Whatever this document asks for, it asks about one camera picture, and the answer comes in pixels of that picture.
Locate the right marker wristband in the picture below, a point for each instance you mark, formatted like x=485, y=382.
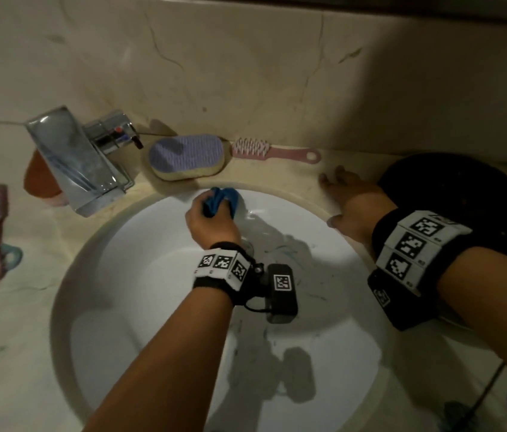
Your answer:
x=411, y=247

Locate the person's right hand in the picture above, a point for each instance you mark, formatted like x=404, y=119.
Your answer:
x=361, y=206

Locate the person's left hand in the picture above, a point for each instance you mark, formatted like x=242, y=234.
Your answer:
x=213, y=229

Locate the blue cloth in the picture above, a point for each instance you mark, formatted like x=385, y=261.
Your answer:
x=222, y=202

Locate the chrome faucet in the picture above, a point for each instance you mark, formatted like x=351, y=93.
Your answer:
x=73, y=161

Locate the person's right forearm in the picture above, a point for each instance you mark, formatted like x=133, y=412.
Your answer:
x=496, y=301

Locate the white sink basin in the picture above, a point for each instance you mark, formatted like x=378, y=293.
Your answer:
x=145, y=274

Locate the person's right thumb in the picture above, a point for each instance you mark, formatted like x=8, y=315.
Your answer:
x=336, y=221

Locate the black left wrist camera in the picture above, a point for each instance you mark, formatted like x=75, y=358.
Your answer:
x=280, y=292

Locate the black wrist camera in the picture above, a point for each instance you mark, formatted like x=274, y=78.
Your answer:
x=280, y=292
x=397, y=301

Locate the left marker wristband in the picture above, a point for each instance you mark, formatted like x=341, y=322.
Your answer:
x=224, y=265

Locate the purple scrubbing sponge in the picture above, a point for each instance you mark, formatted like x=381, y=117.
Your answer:
x=186, y=155

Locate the pink hairbrush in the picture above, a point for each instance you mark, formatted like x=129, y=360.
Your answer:
x=271, y=152

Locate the black round bowl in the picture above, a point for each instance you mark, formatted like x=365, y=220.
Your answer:
x=483, y=193

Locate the person's left forearm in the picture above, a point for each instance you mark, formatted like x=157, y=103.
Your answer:
x=168, y=368

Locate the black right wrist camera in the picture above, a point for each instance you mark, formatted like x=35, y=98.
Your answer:
x=397, y=301

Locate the person's left fingers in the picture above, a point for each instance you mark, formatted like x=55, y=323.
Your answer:
x=199, y=206

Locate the marker wristband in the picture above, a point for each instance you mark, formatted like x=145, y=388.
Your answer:
x=224, y=265
x=411, y=247

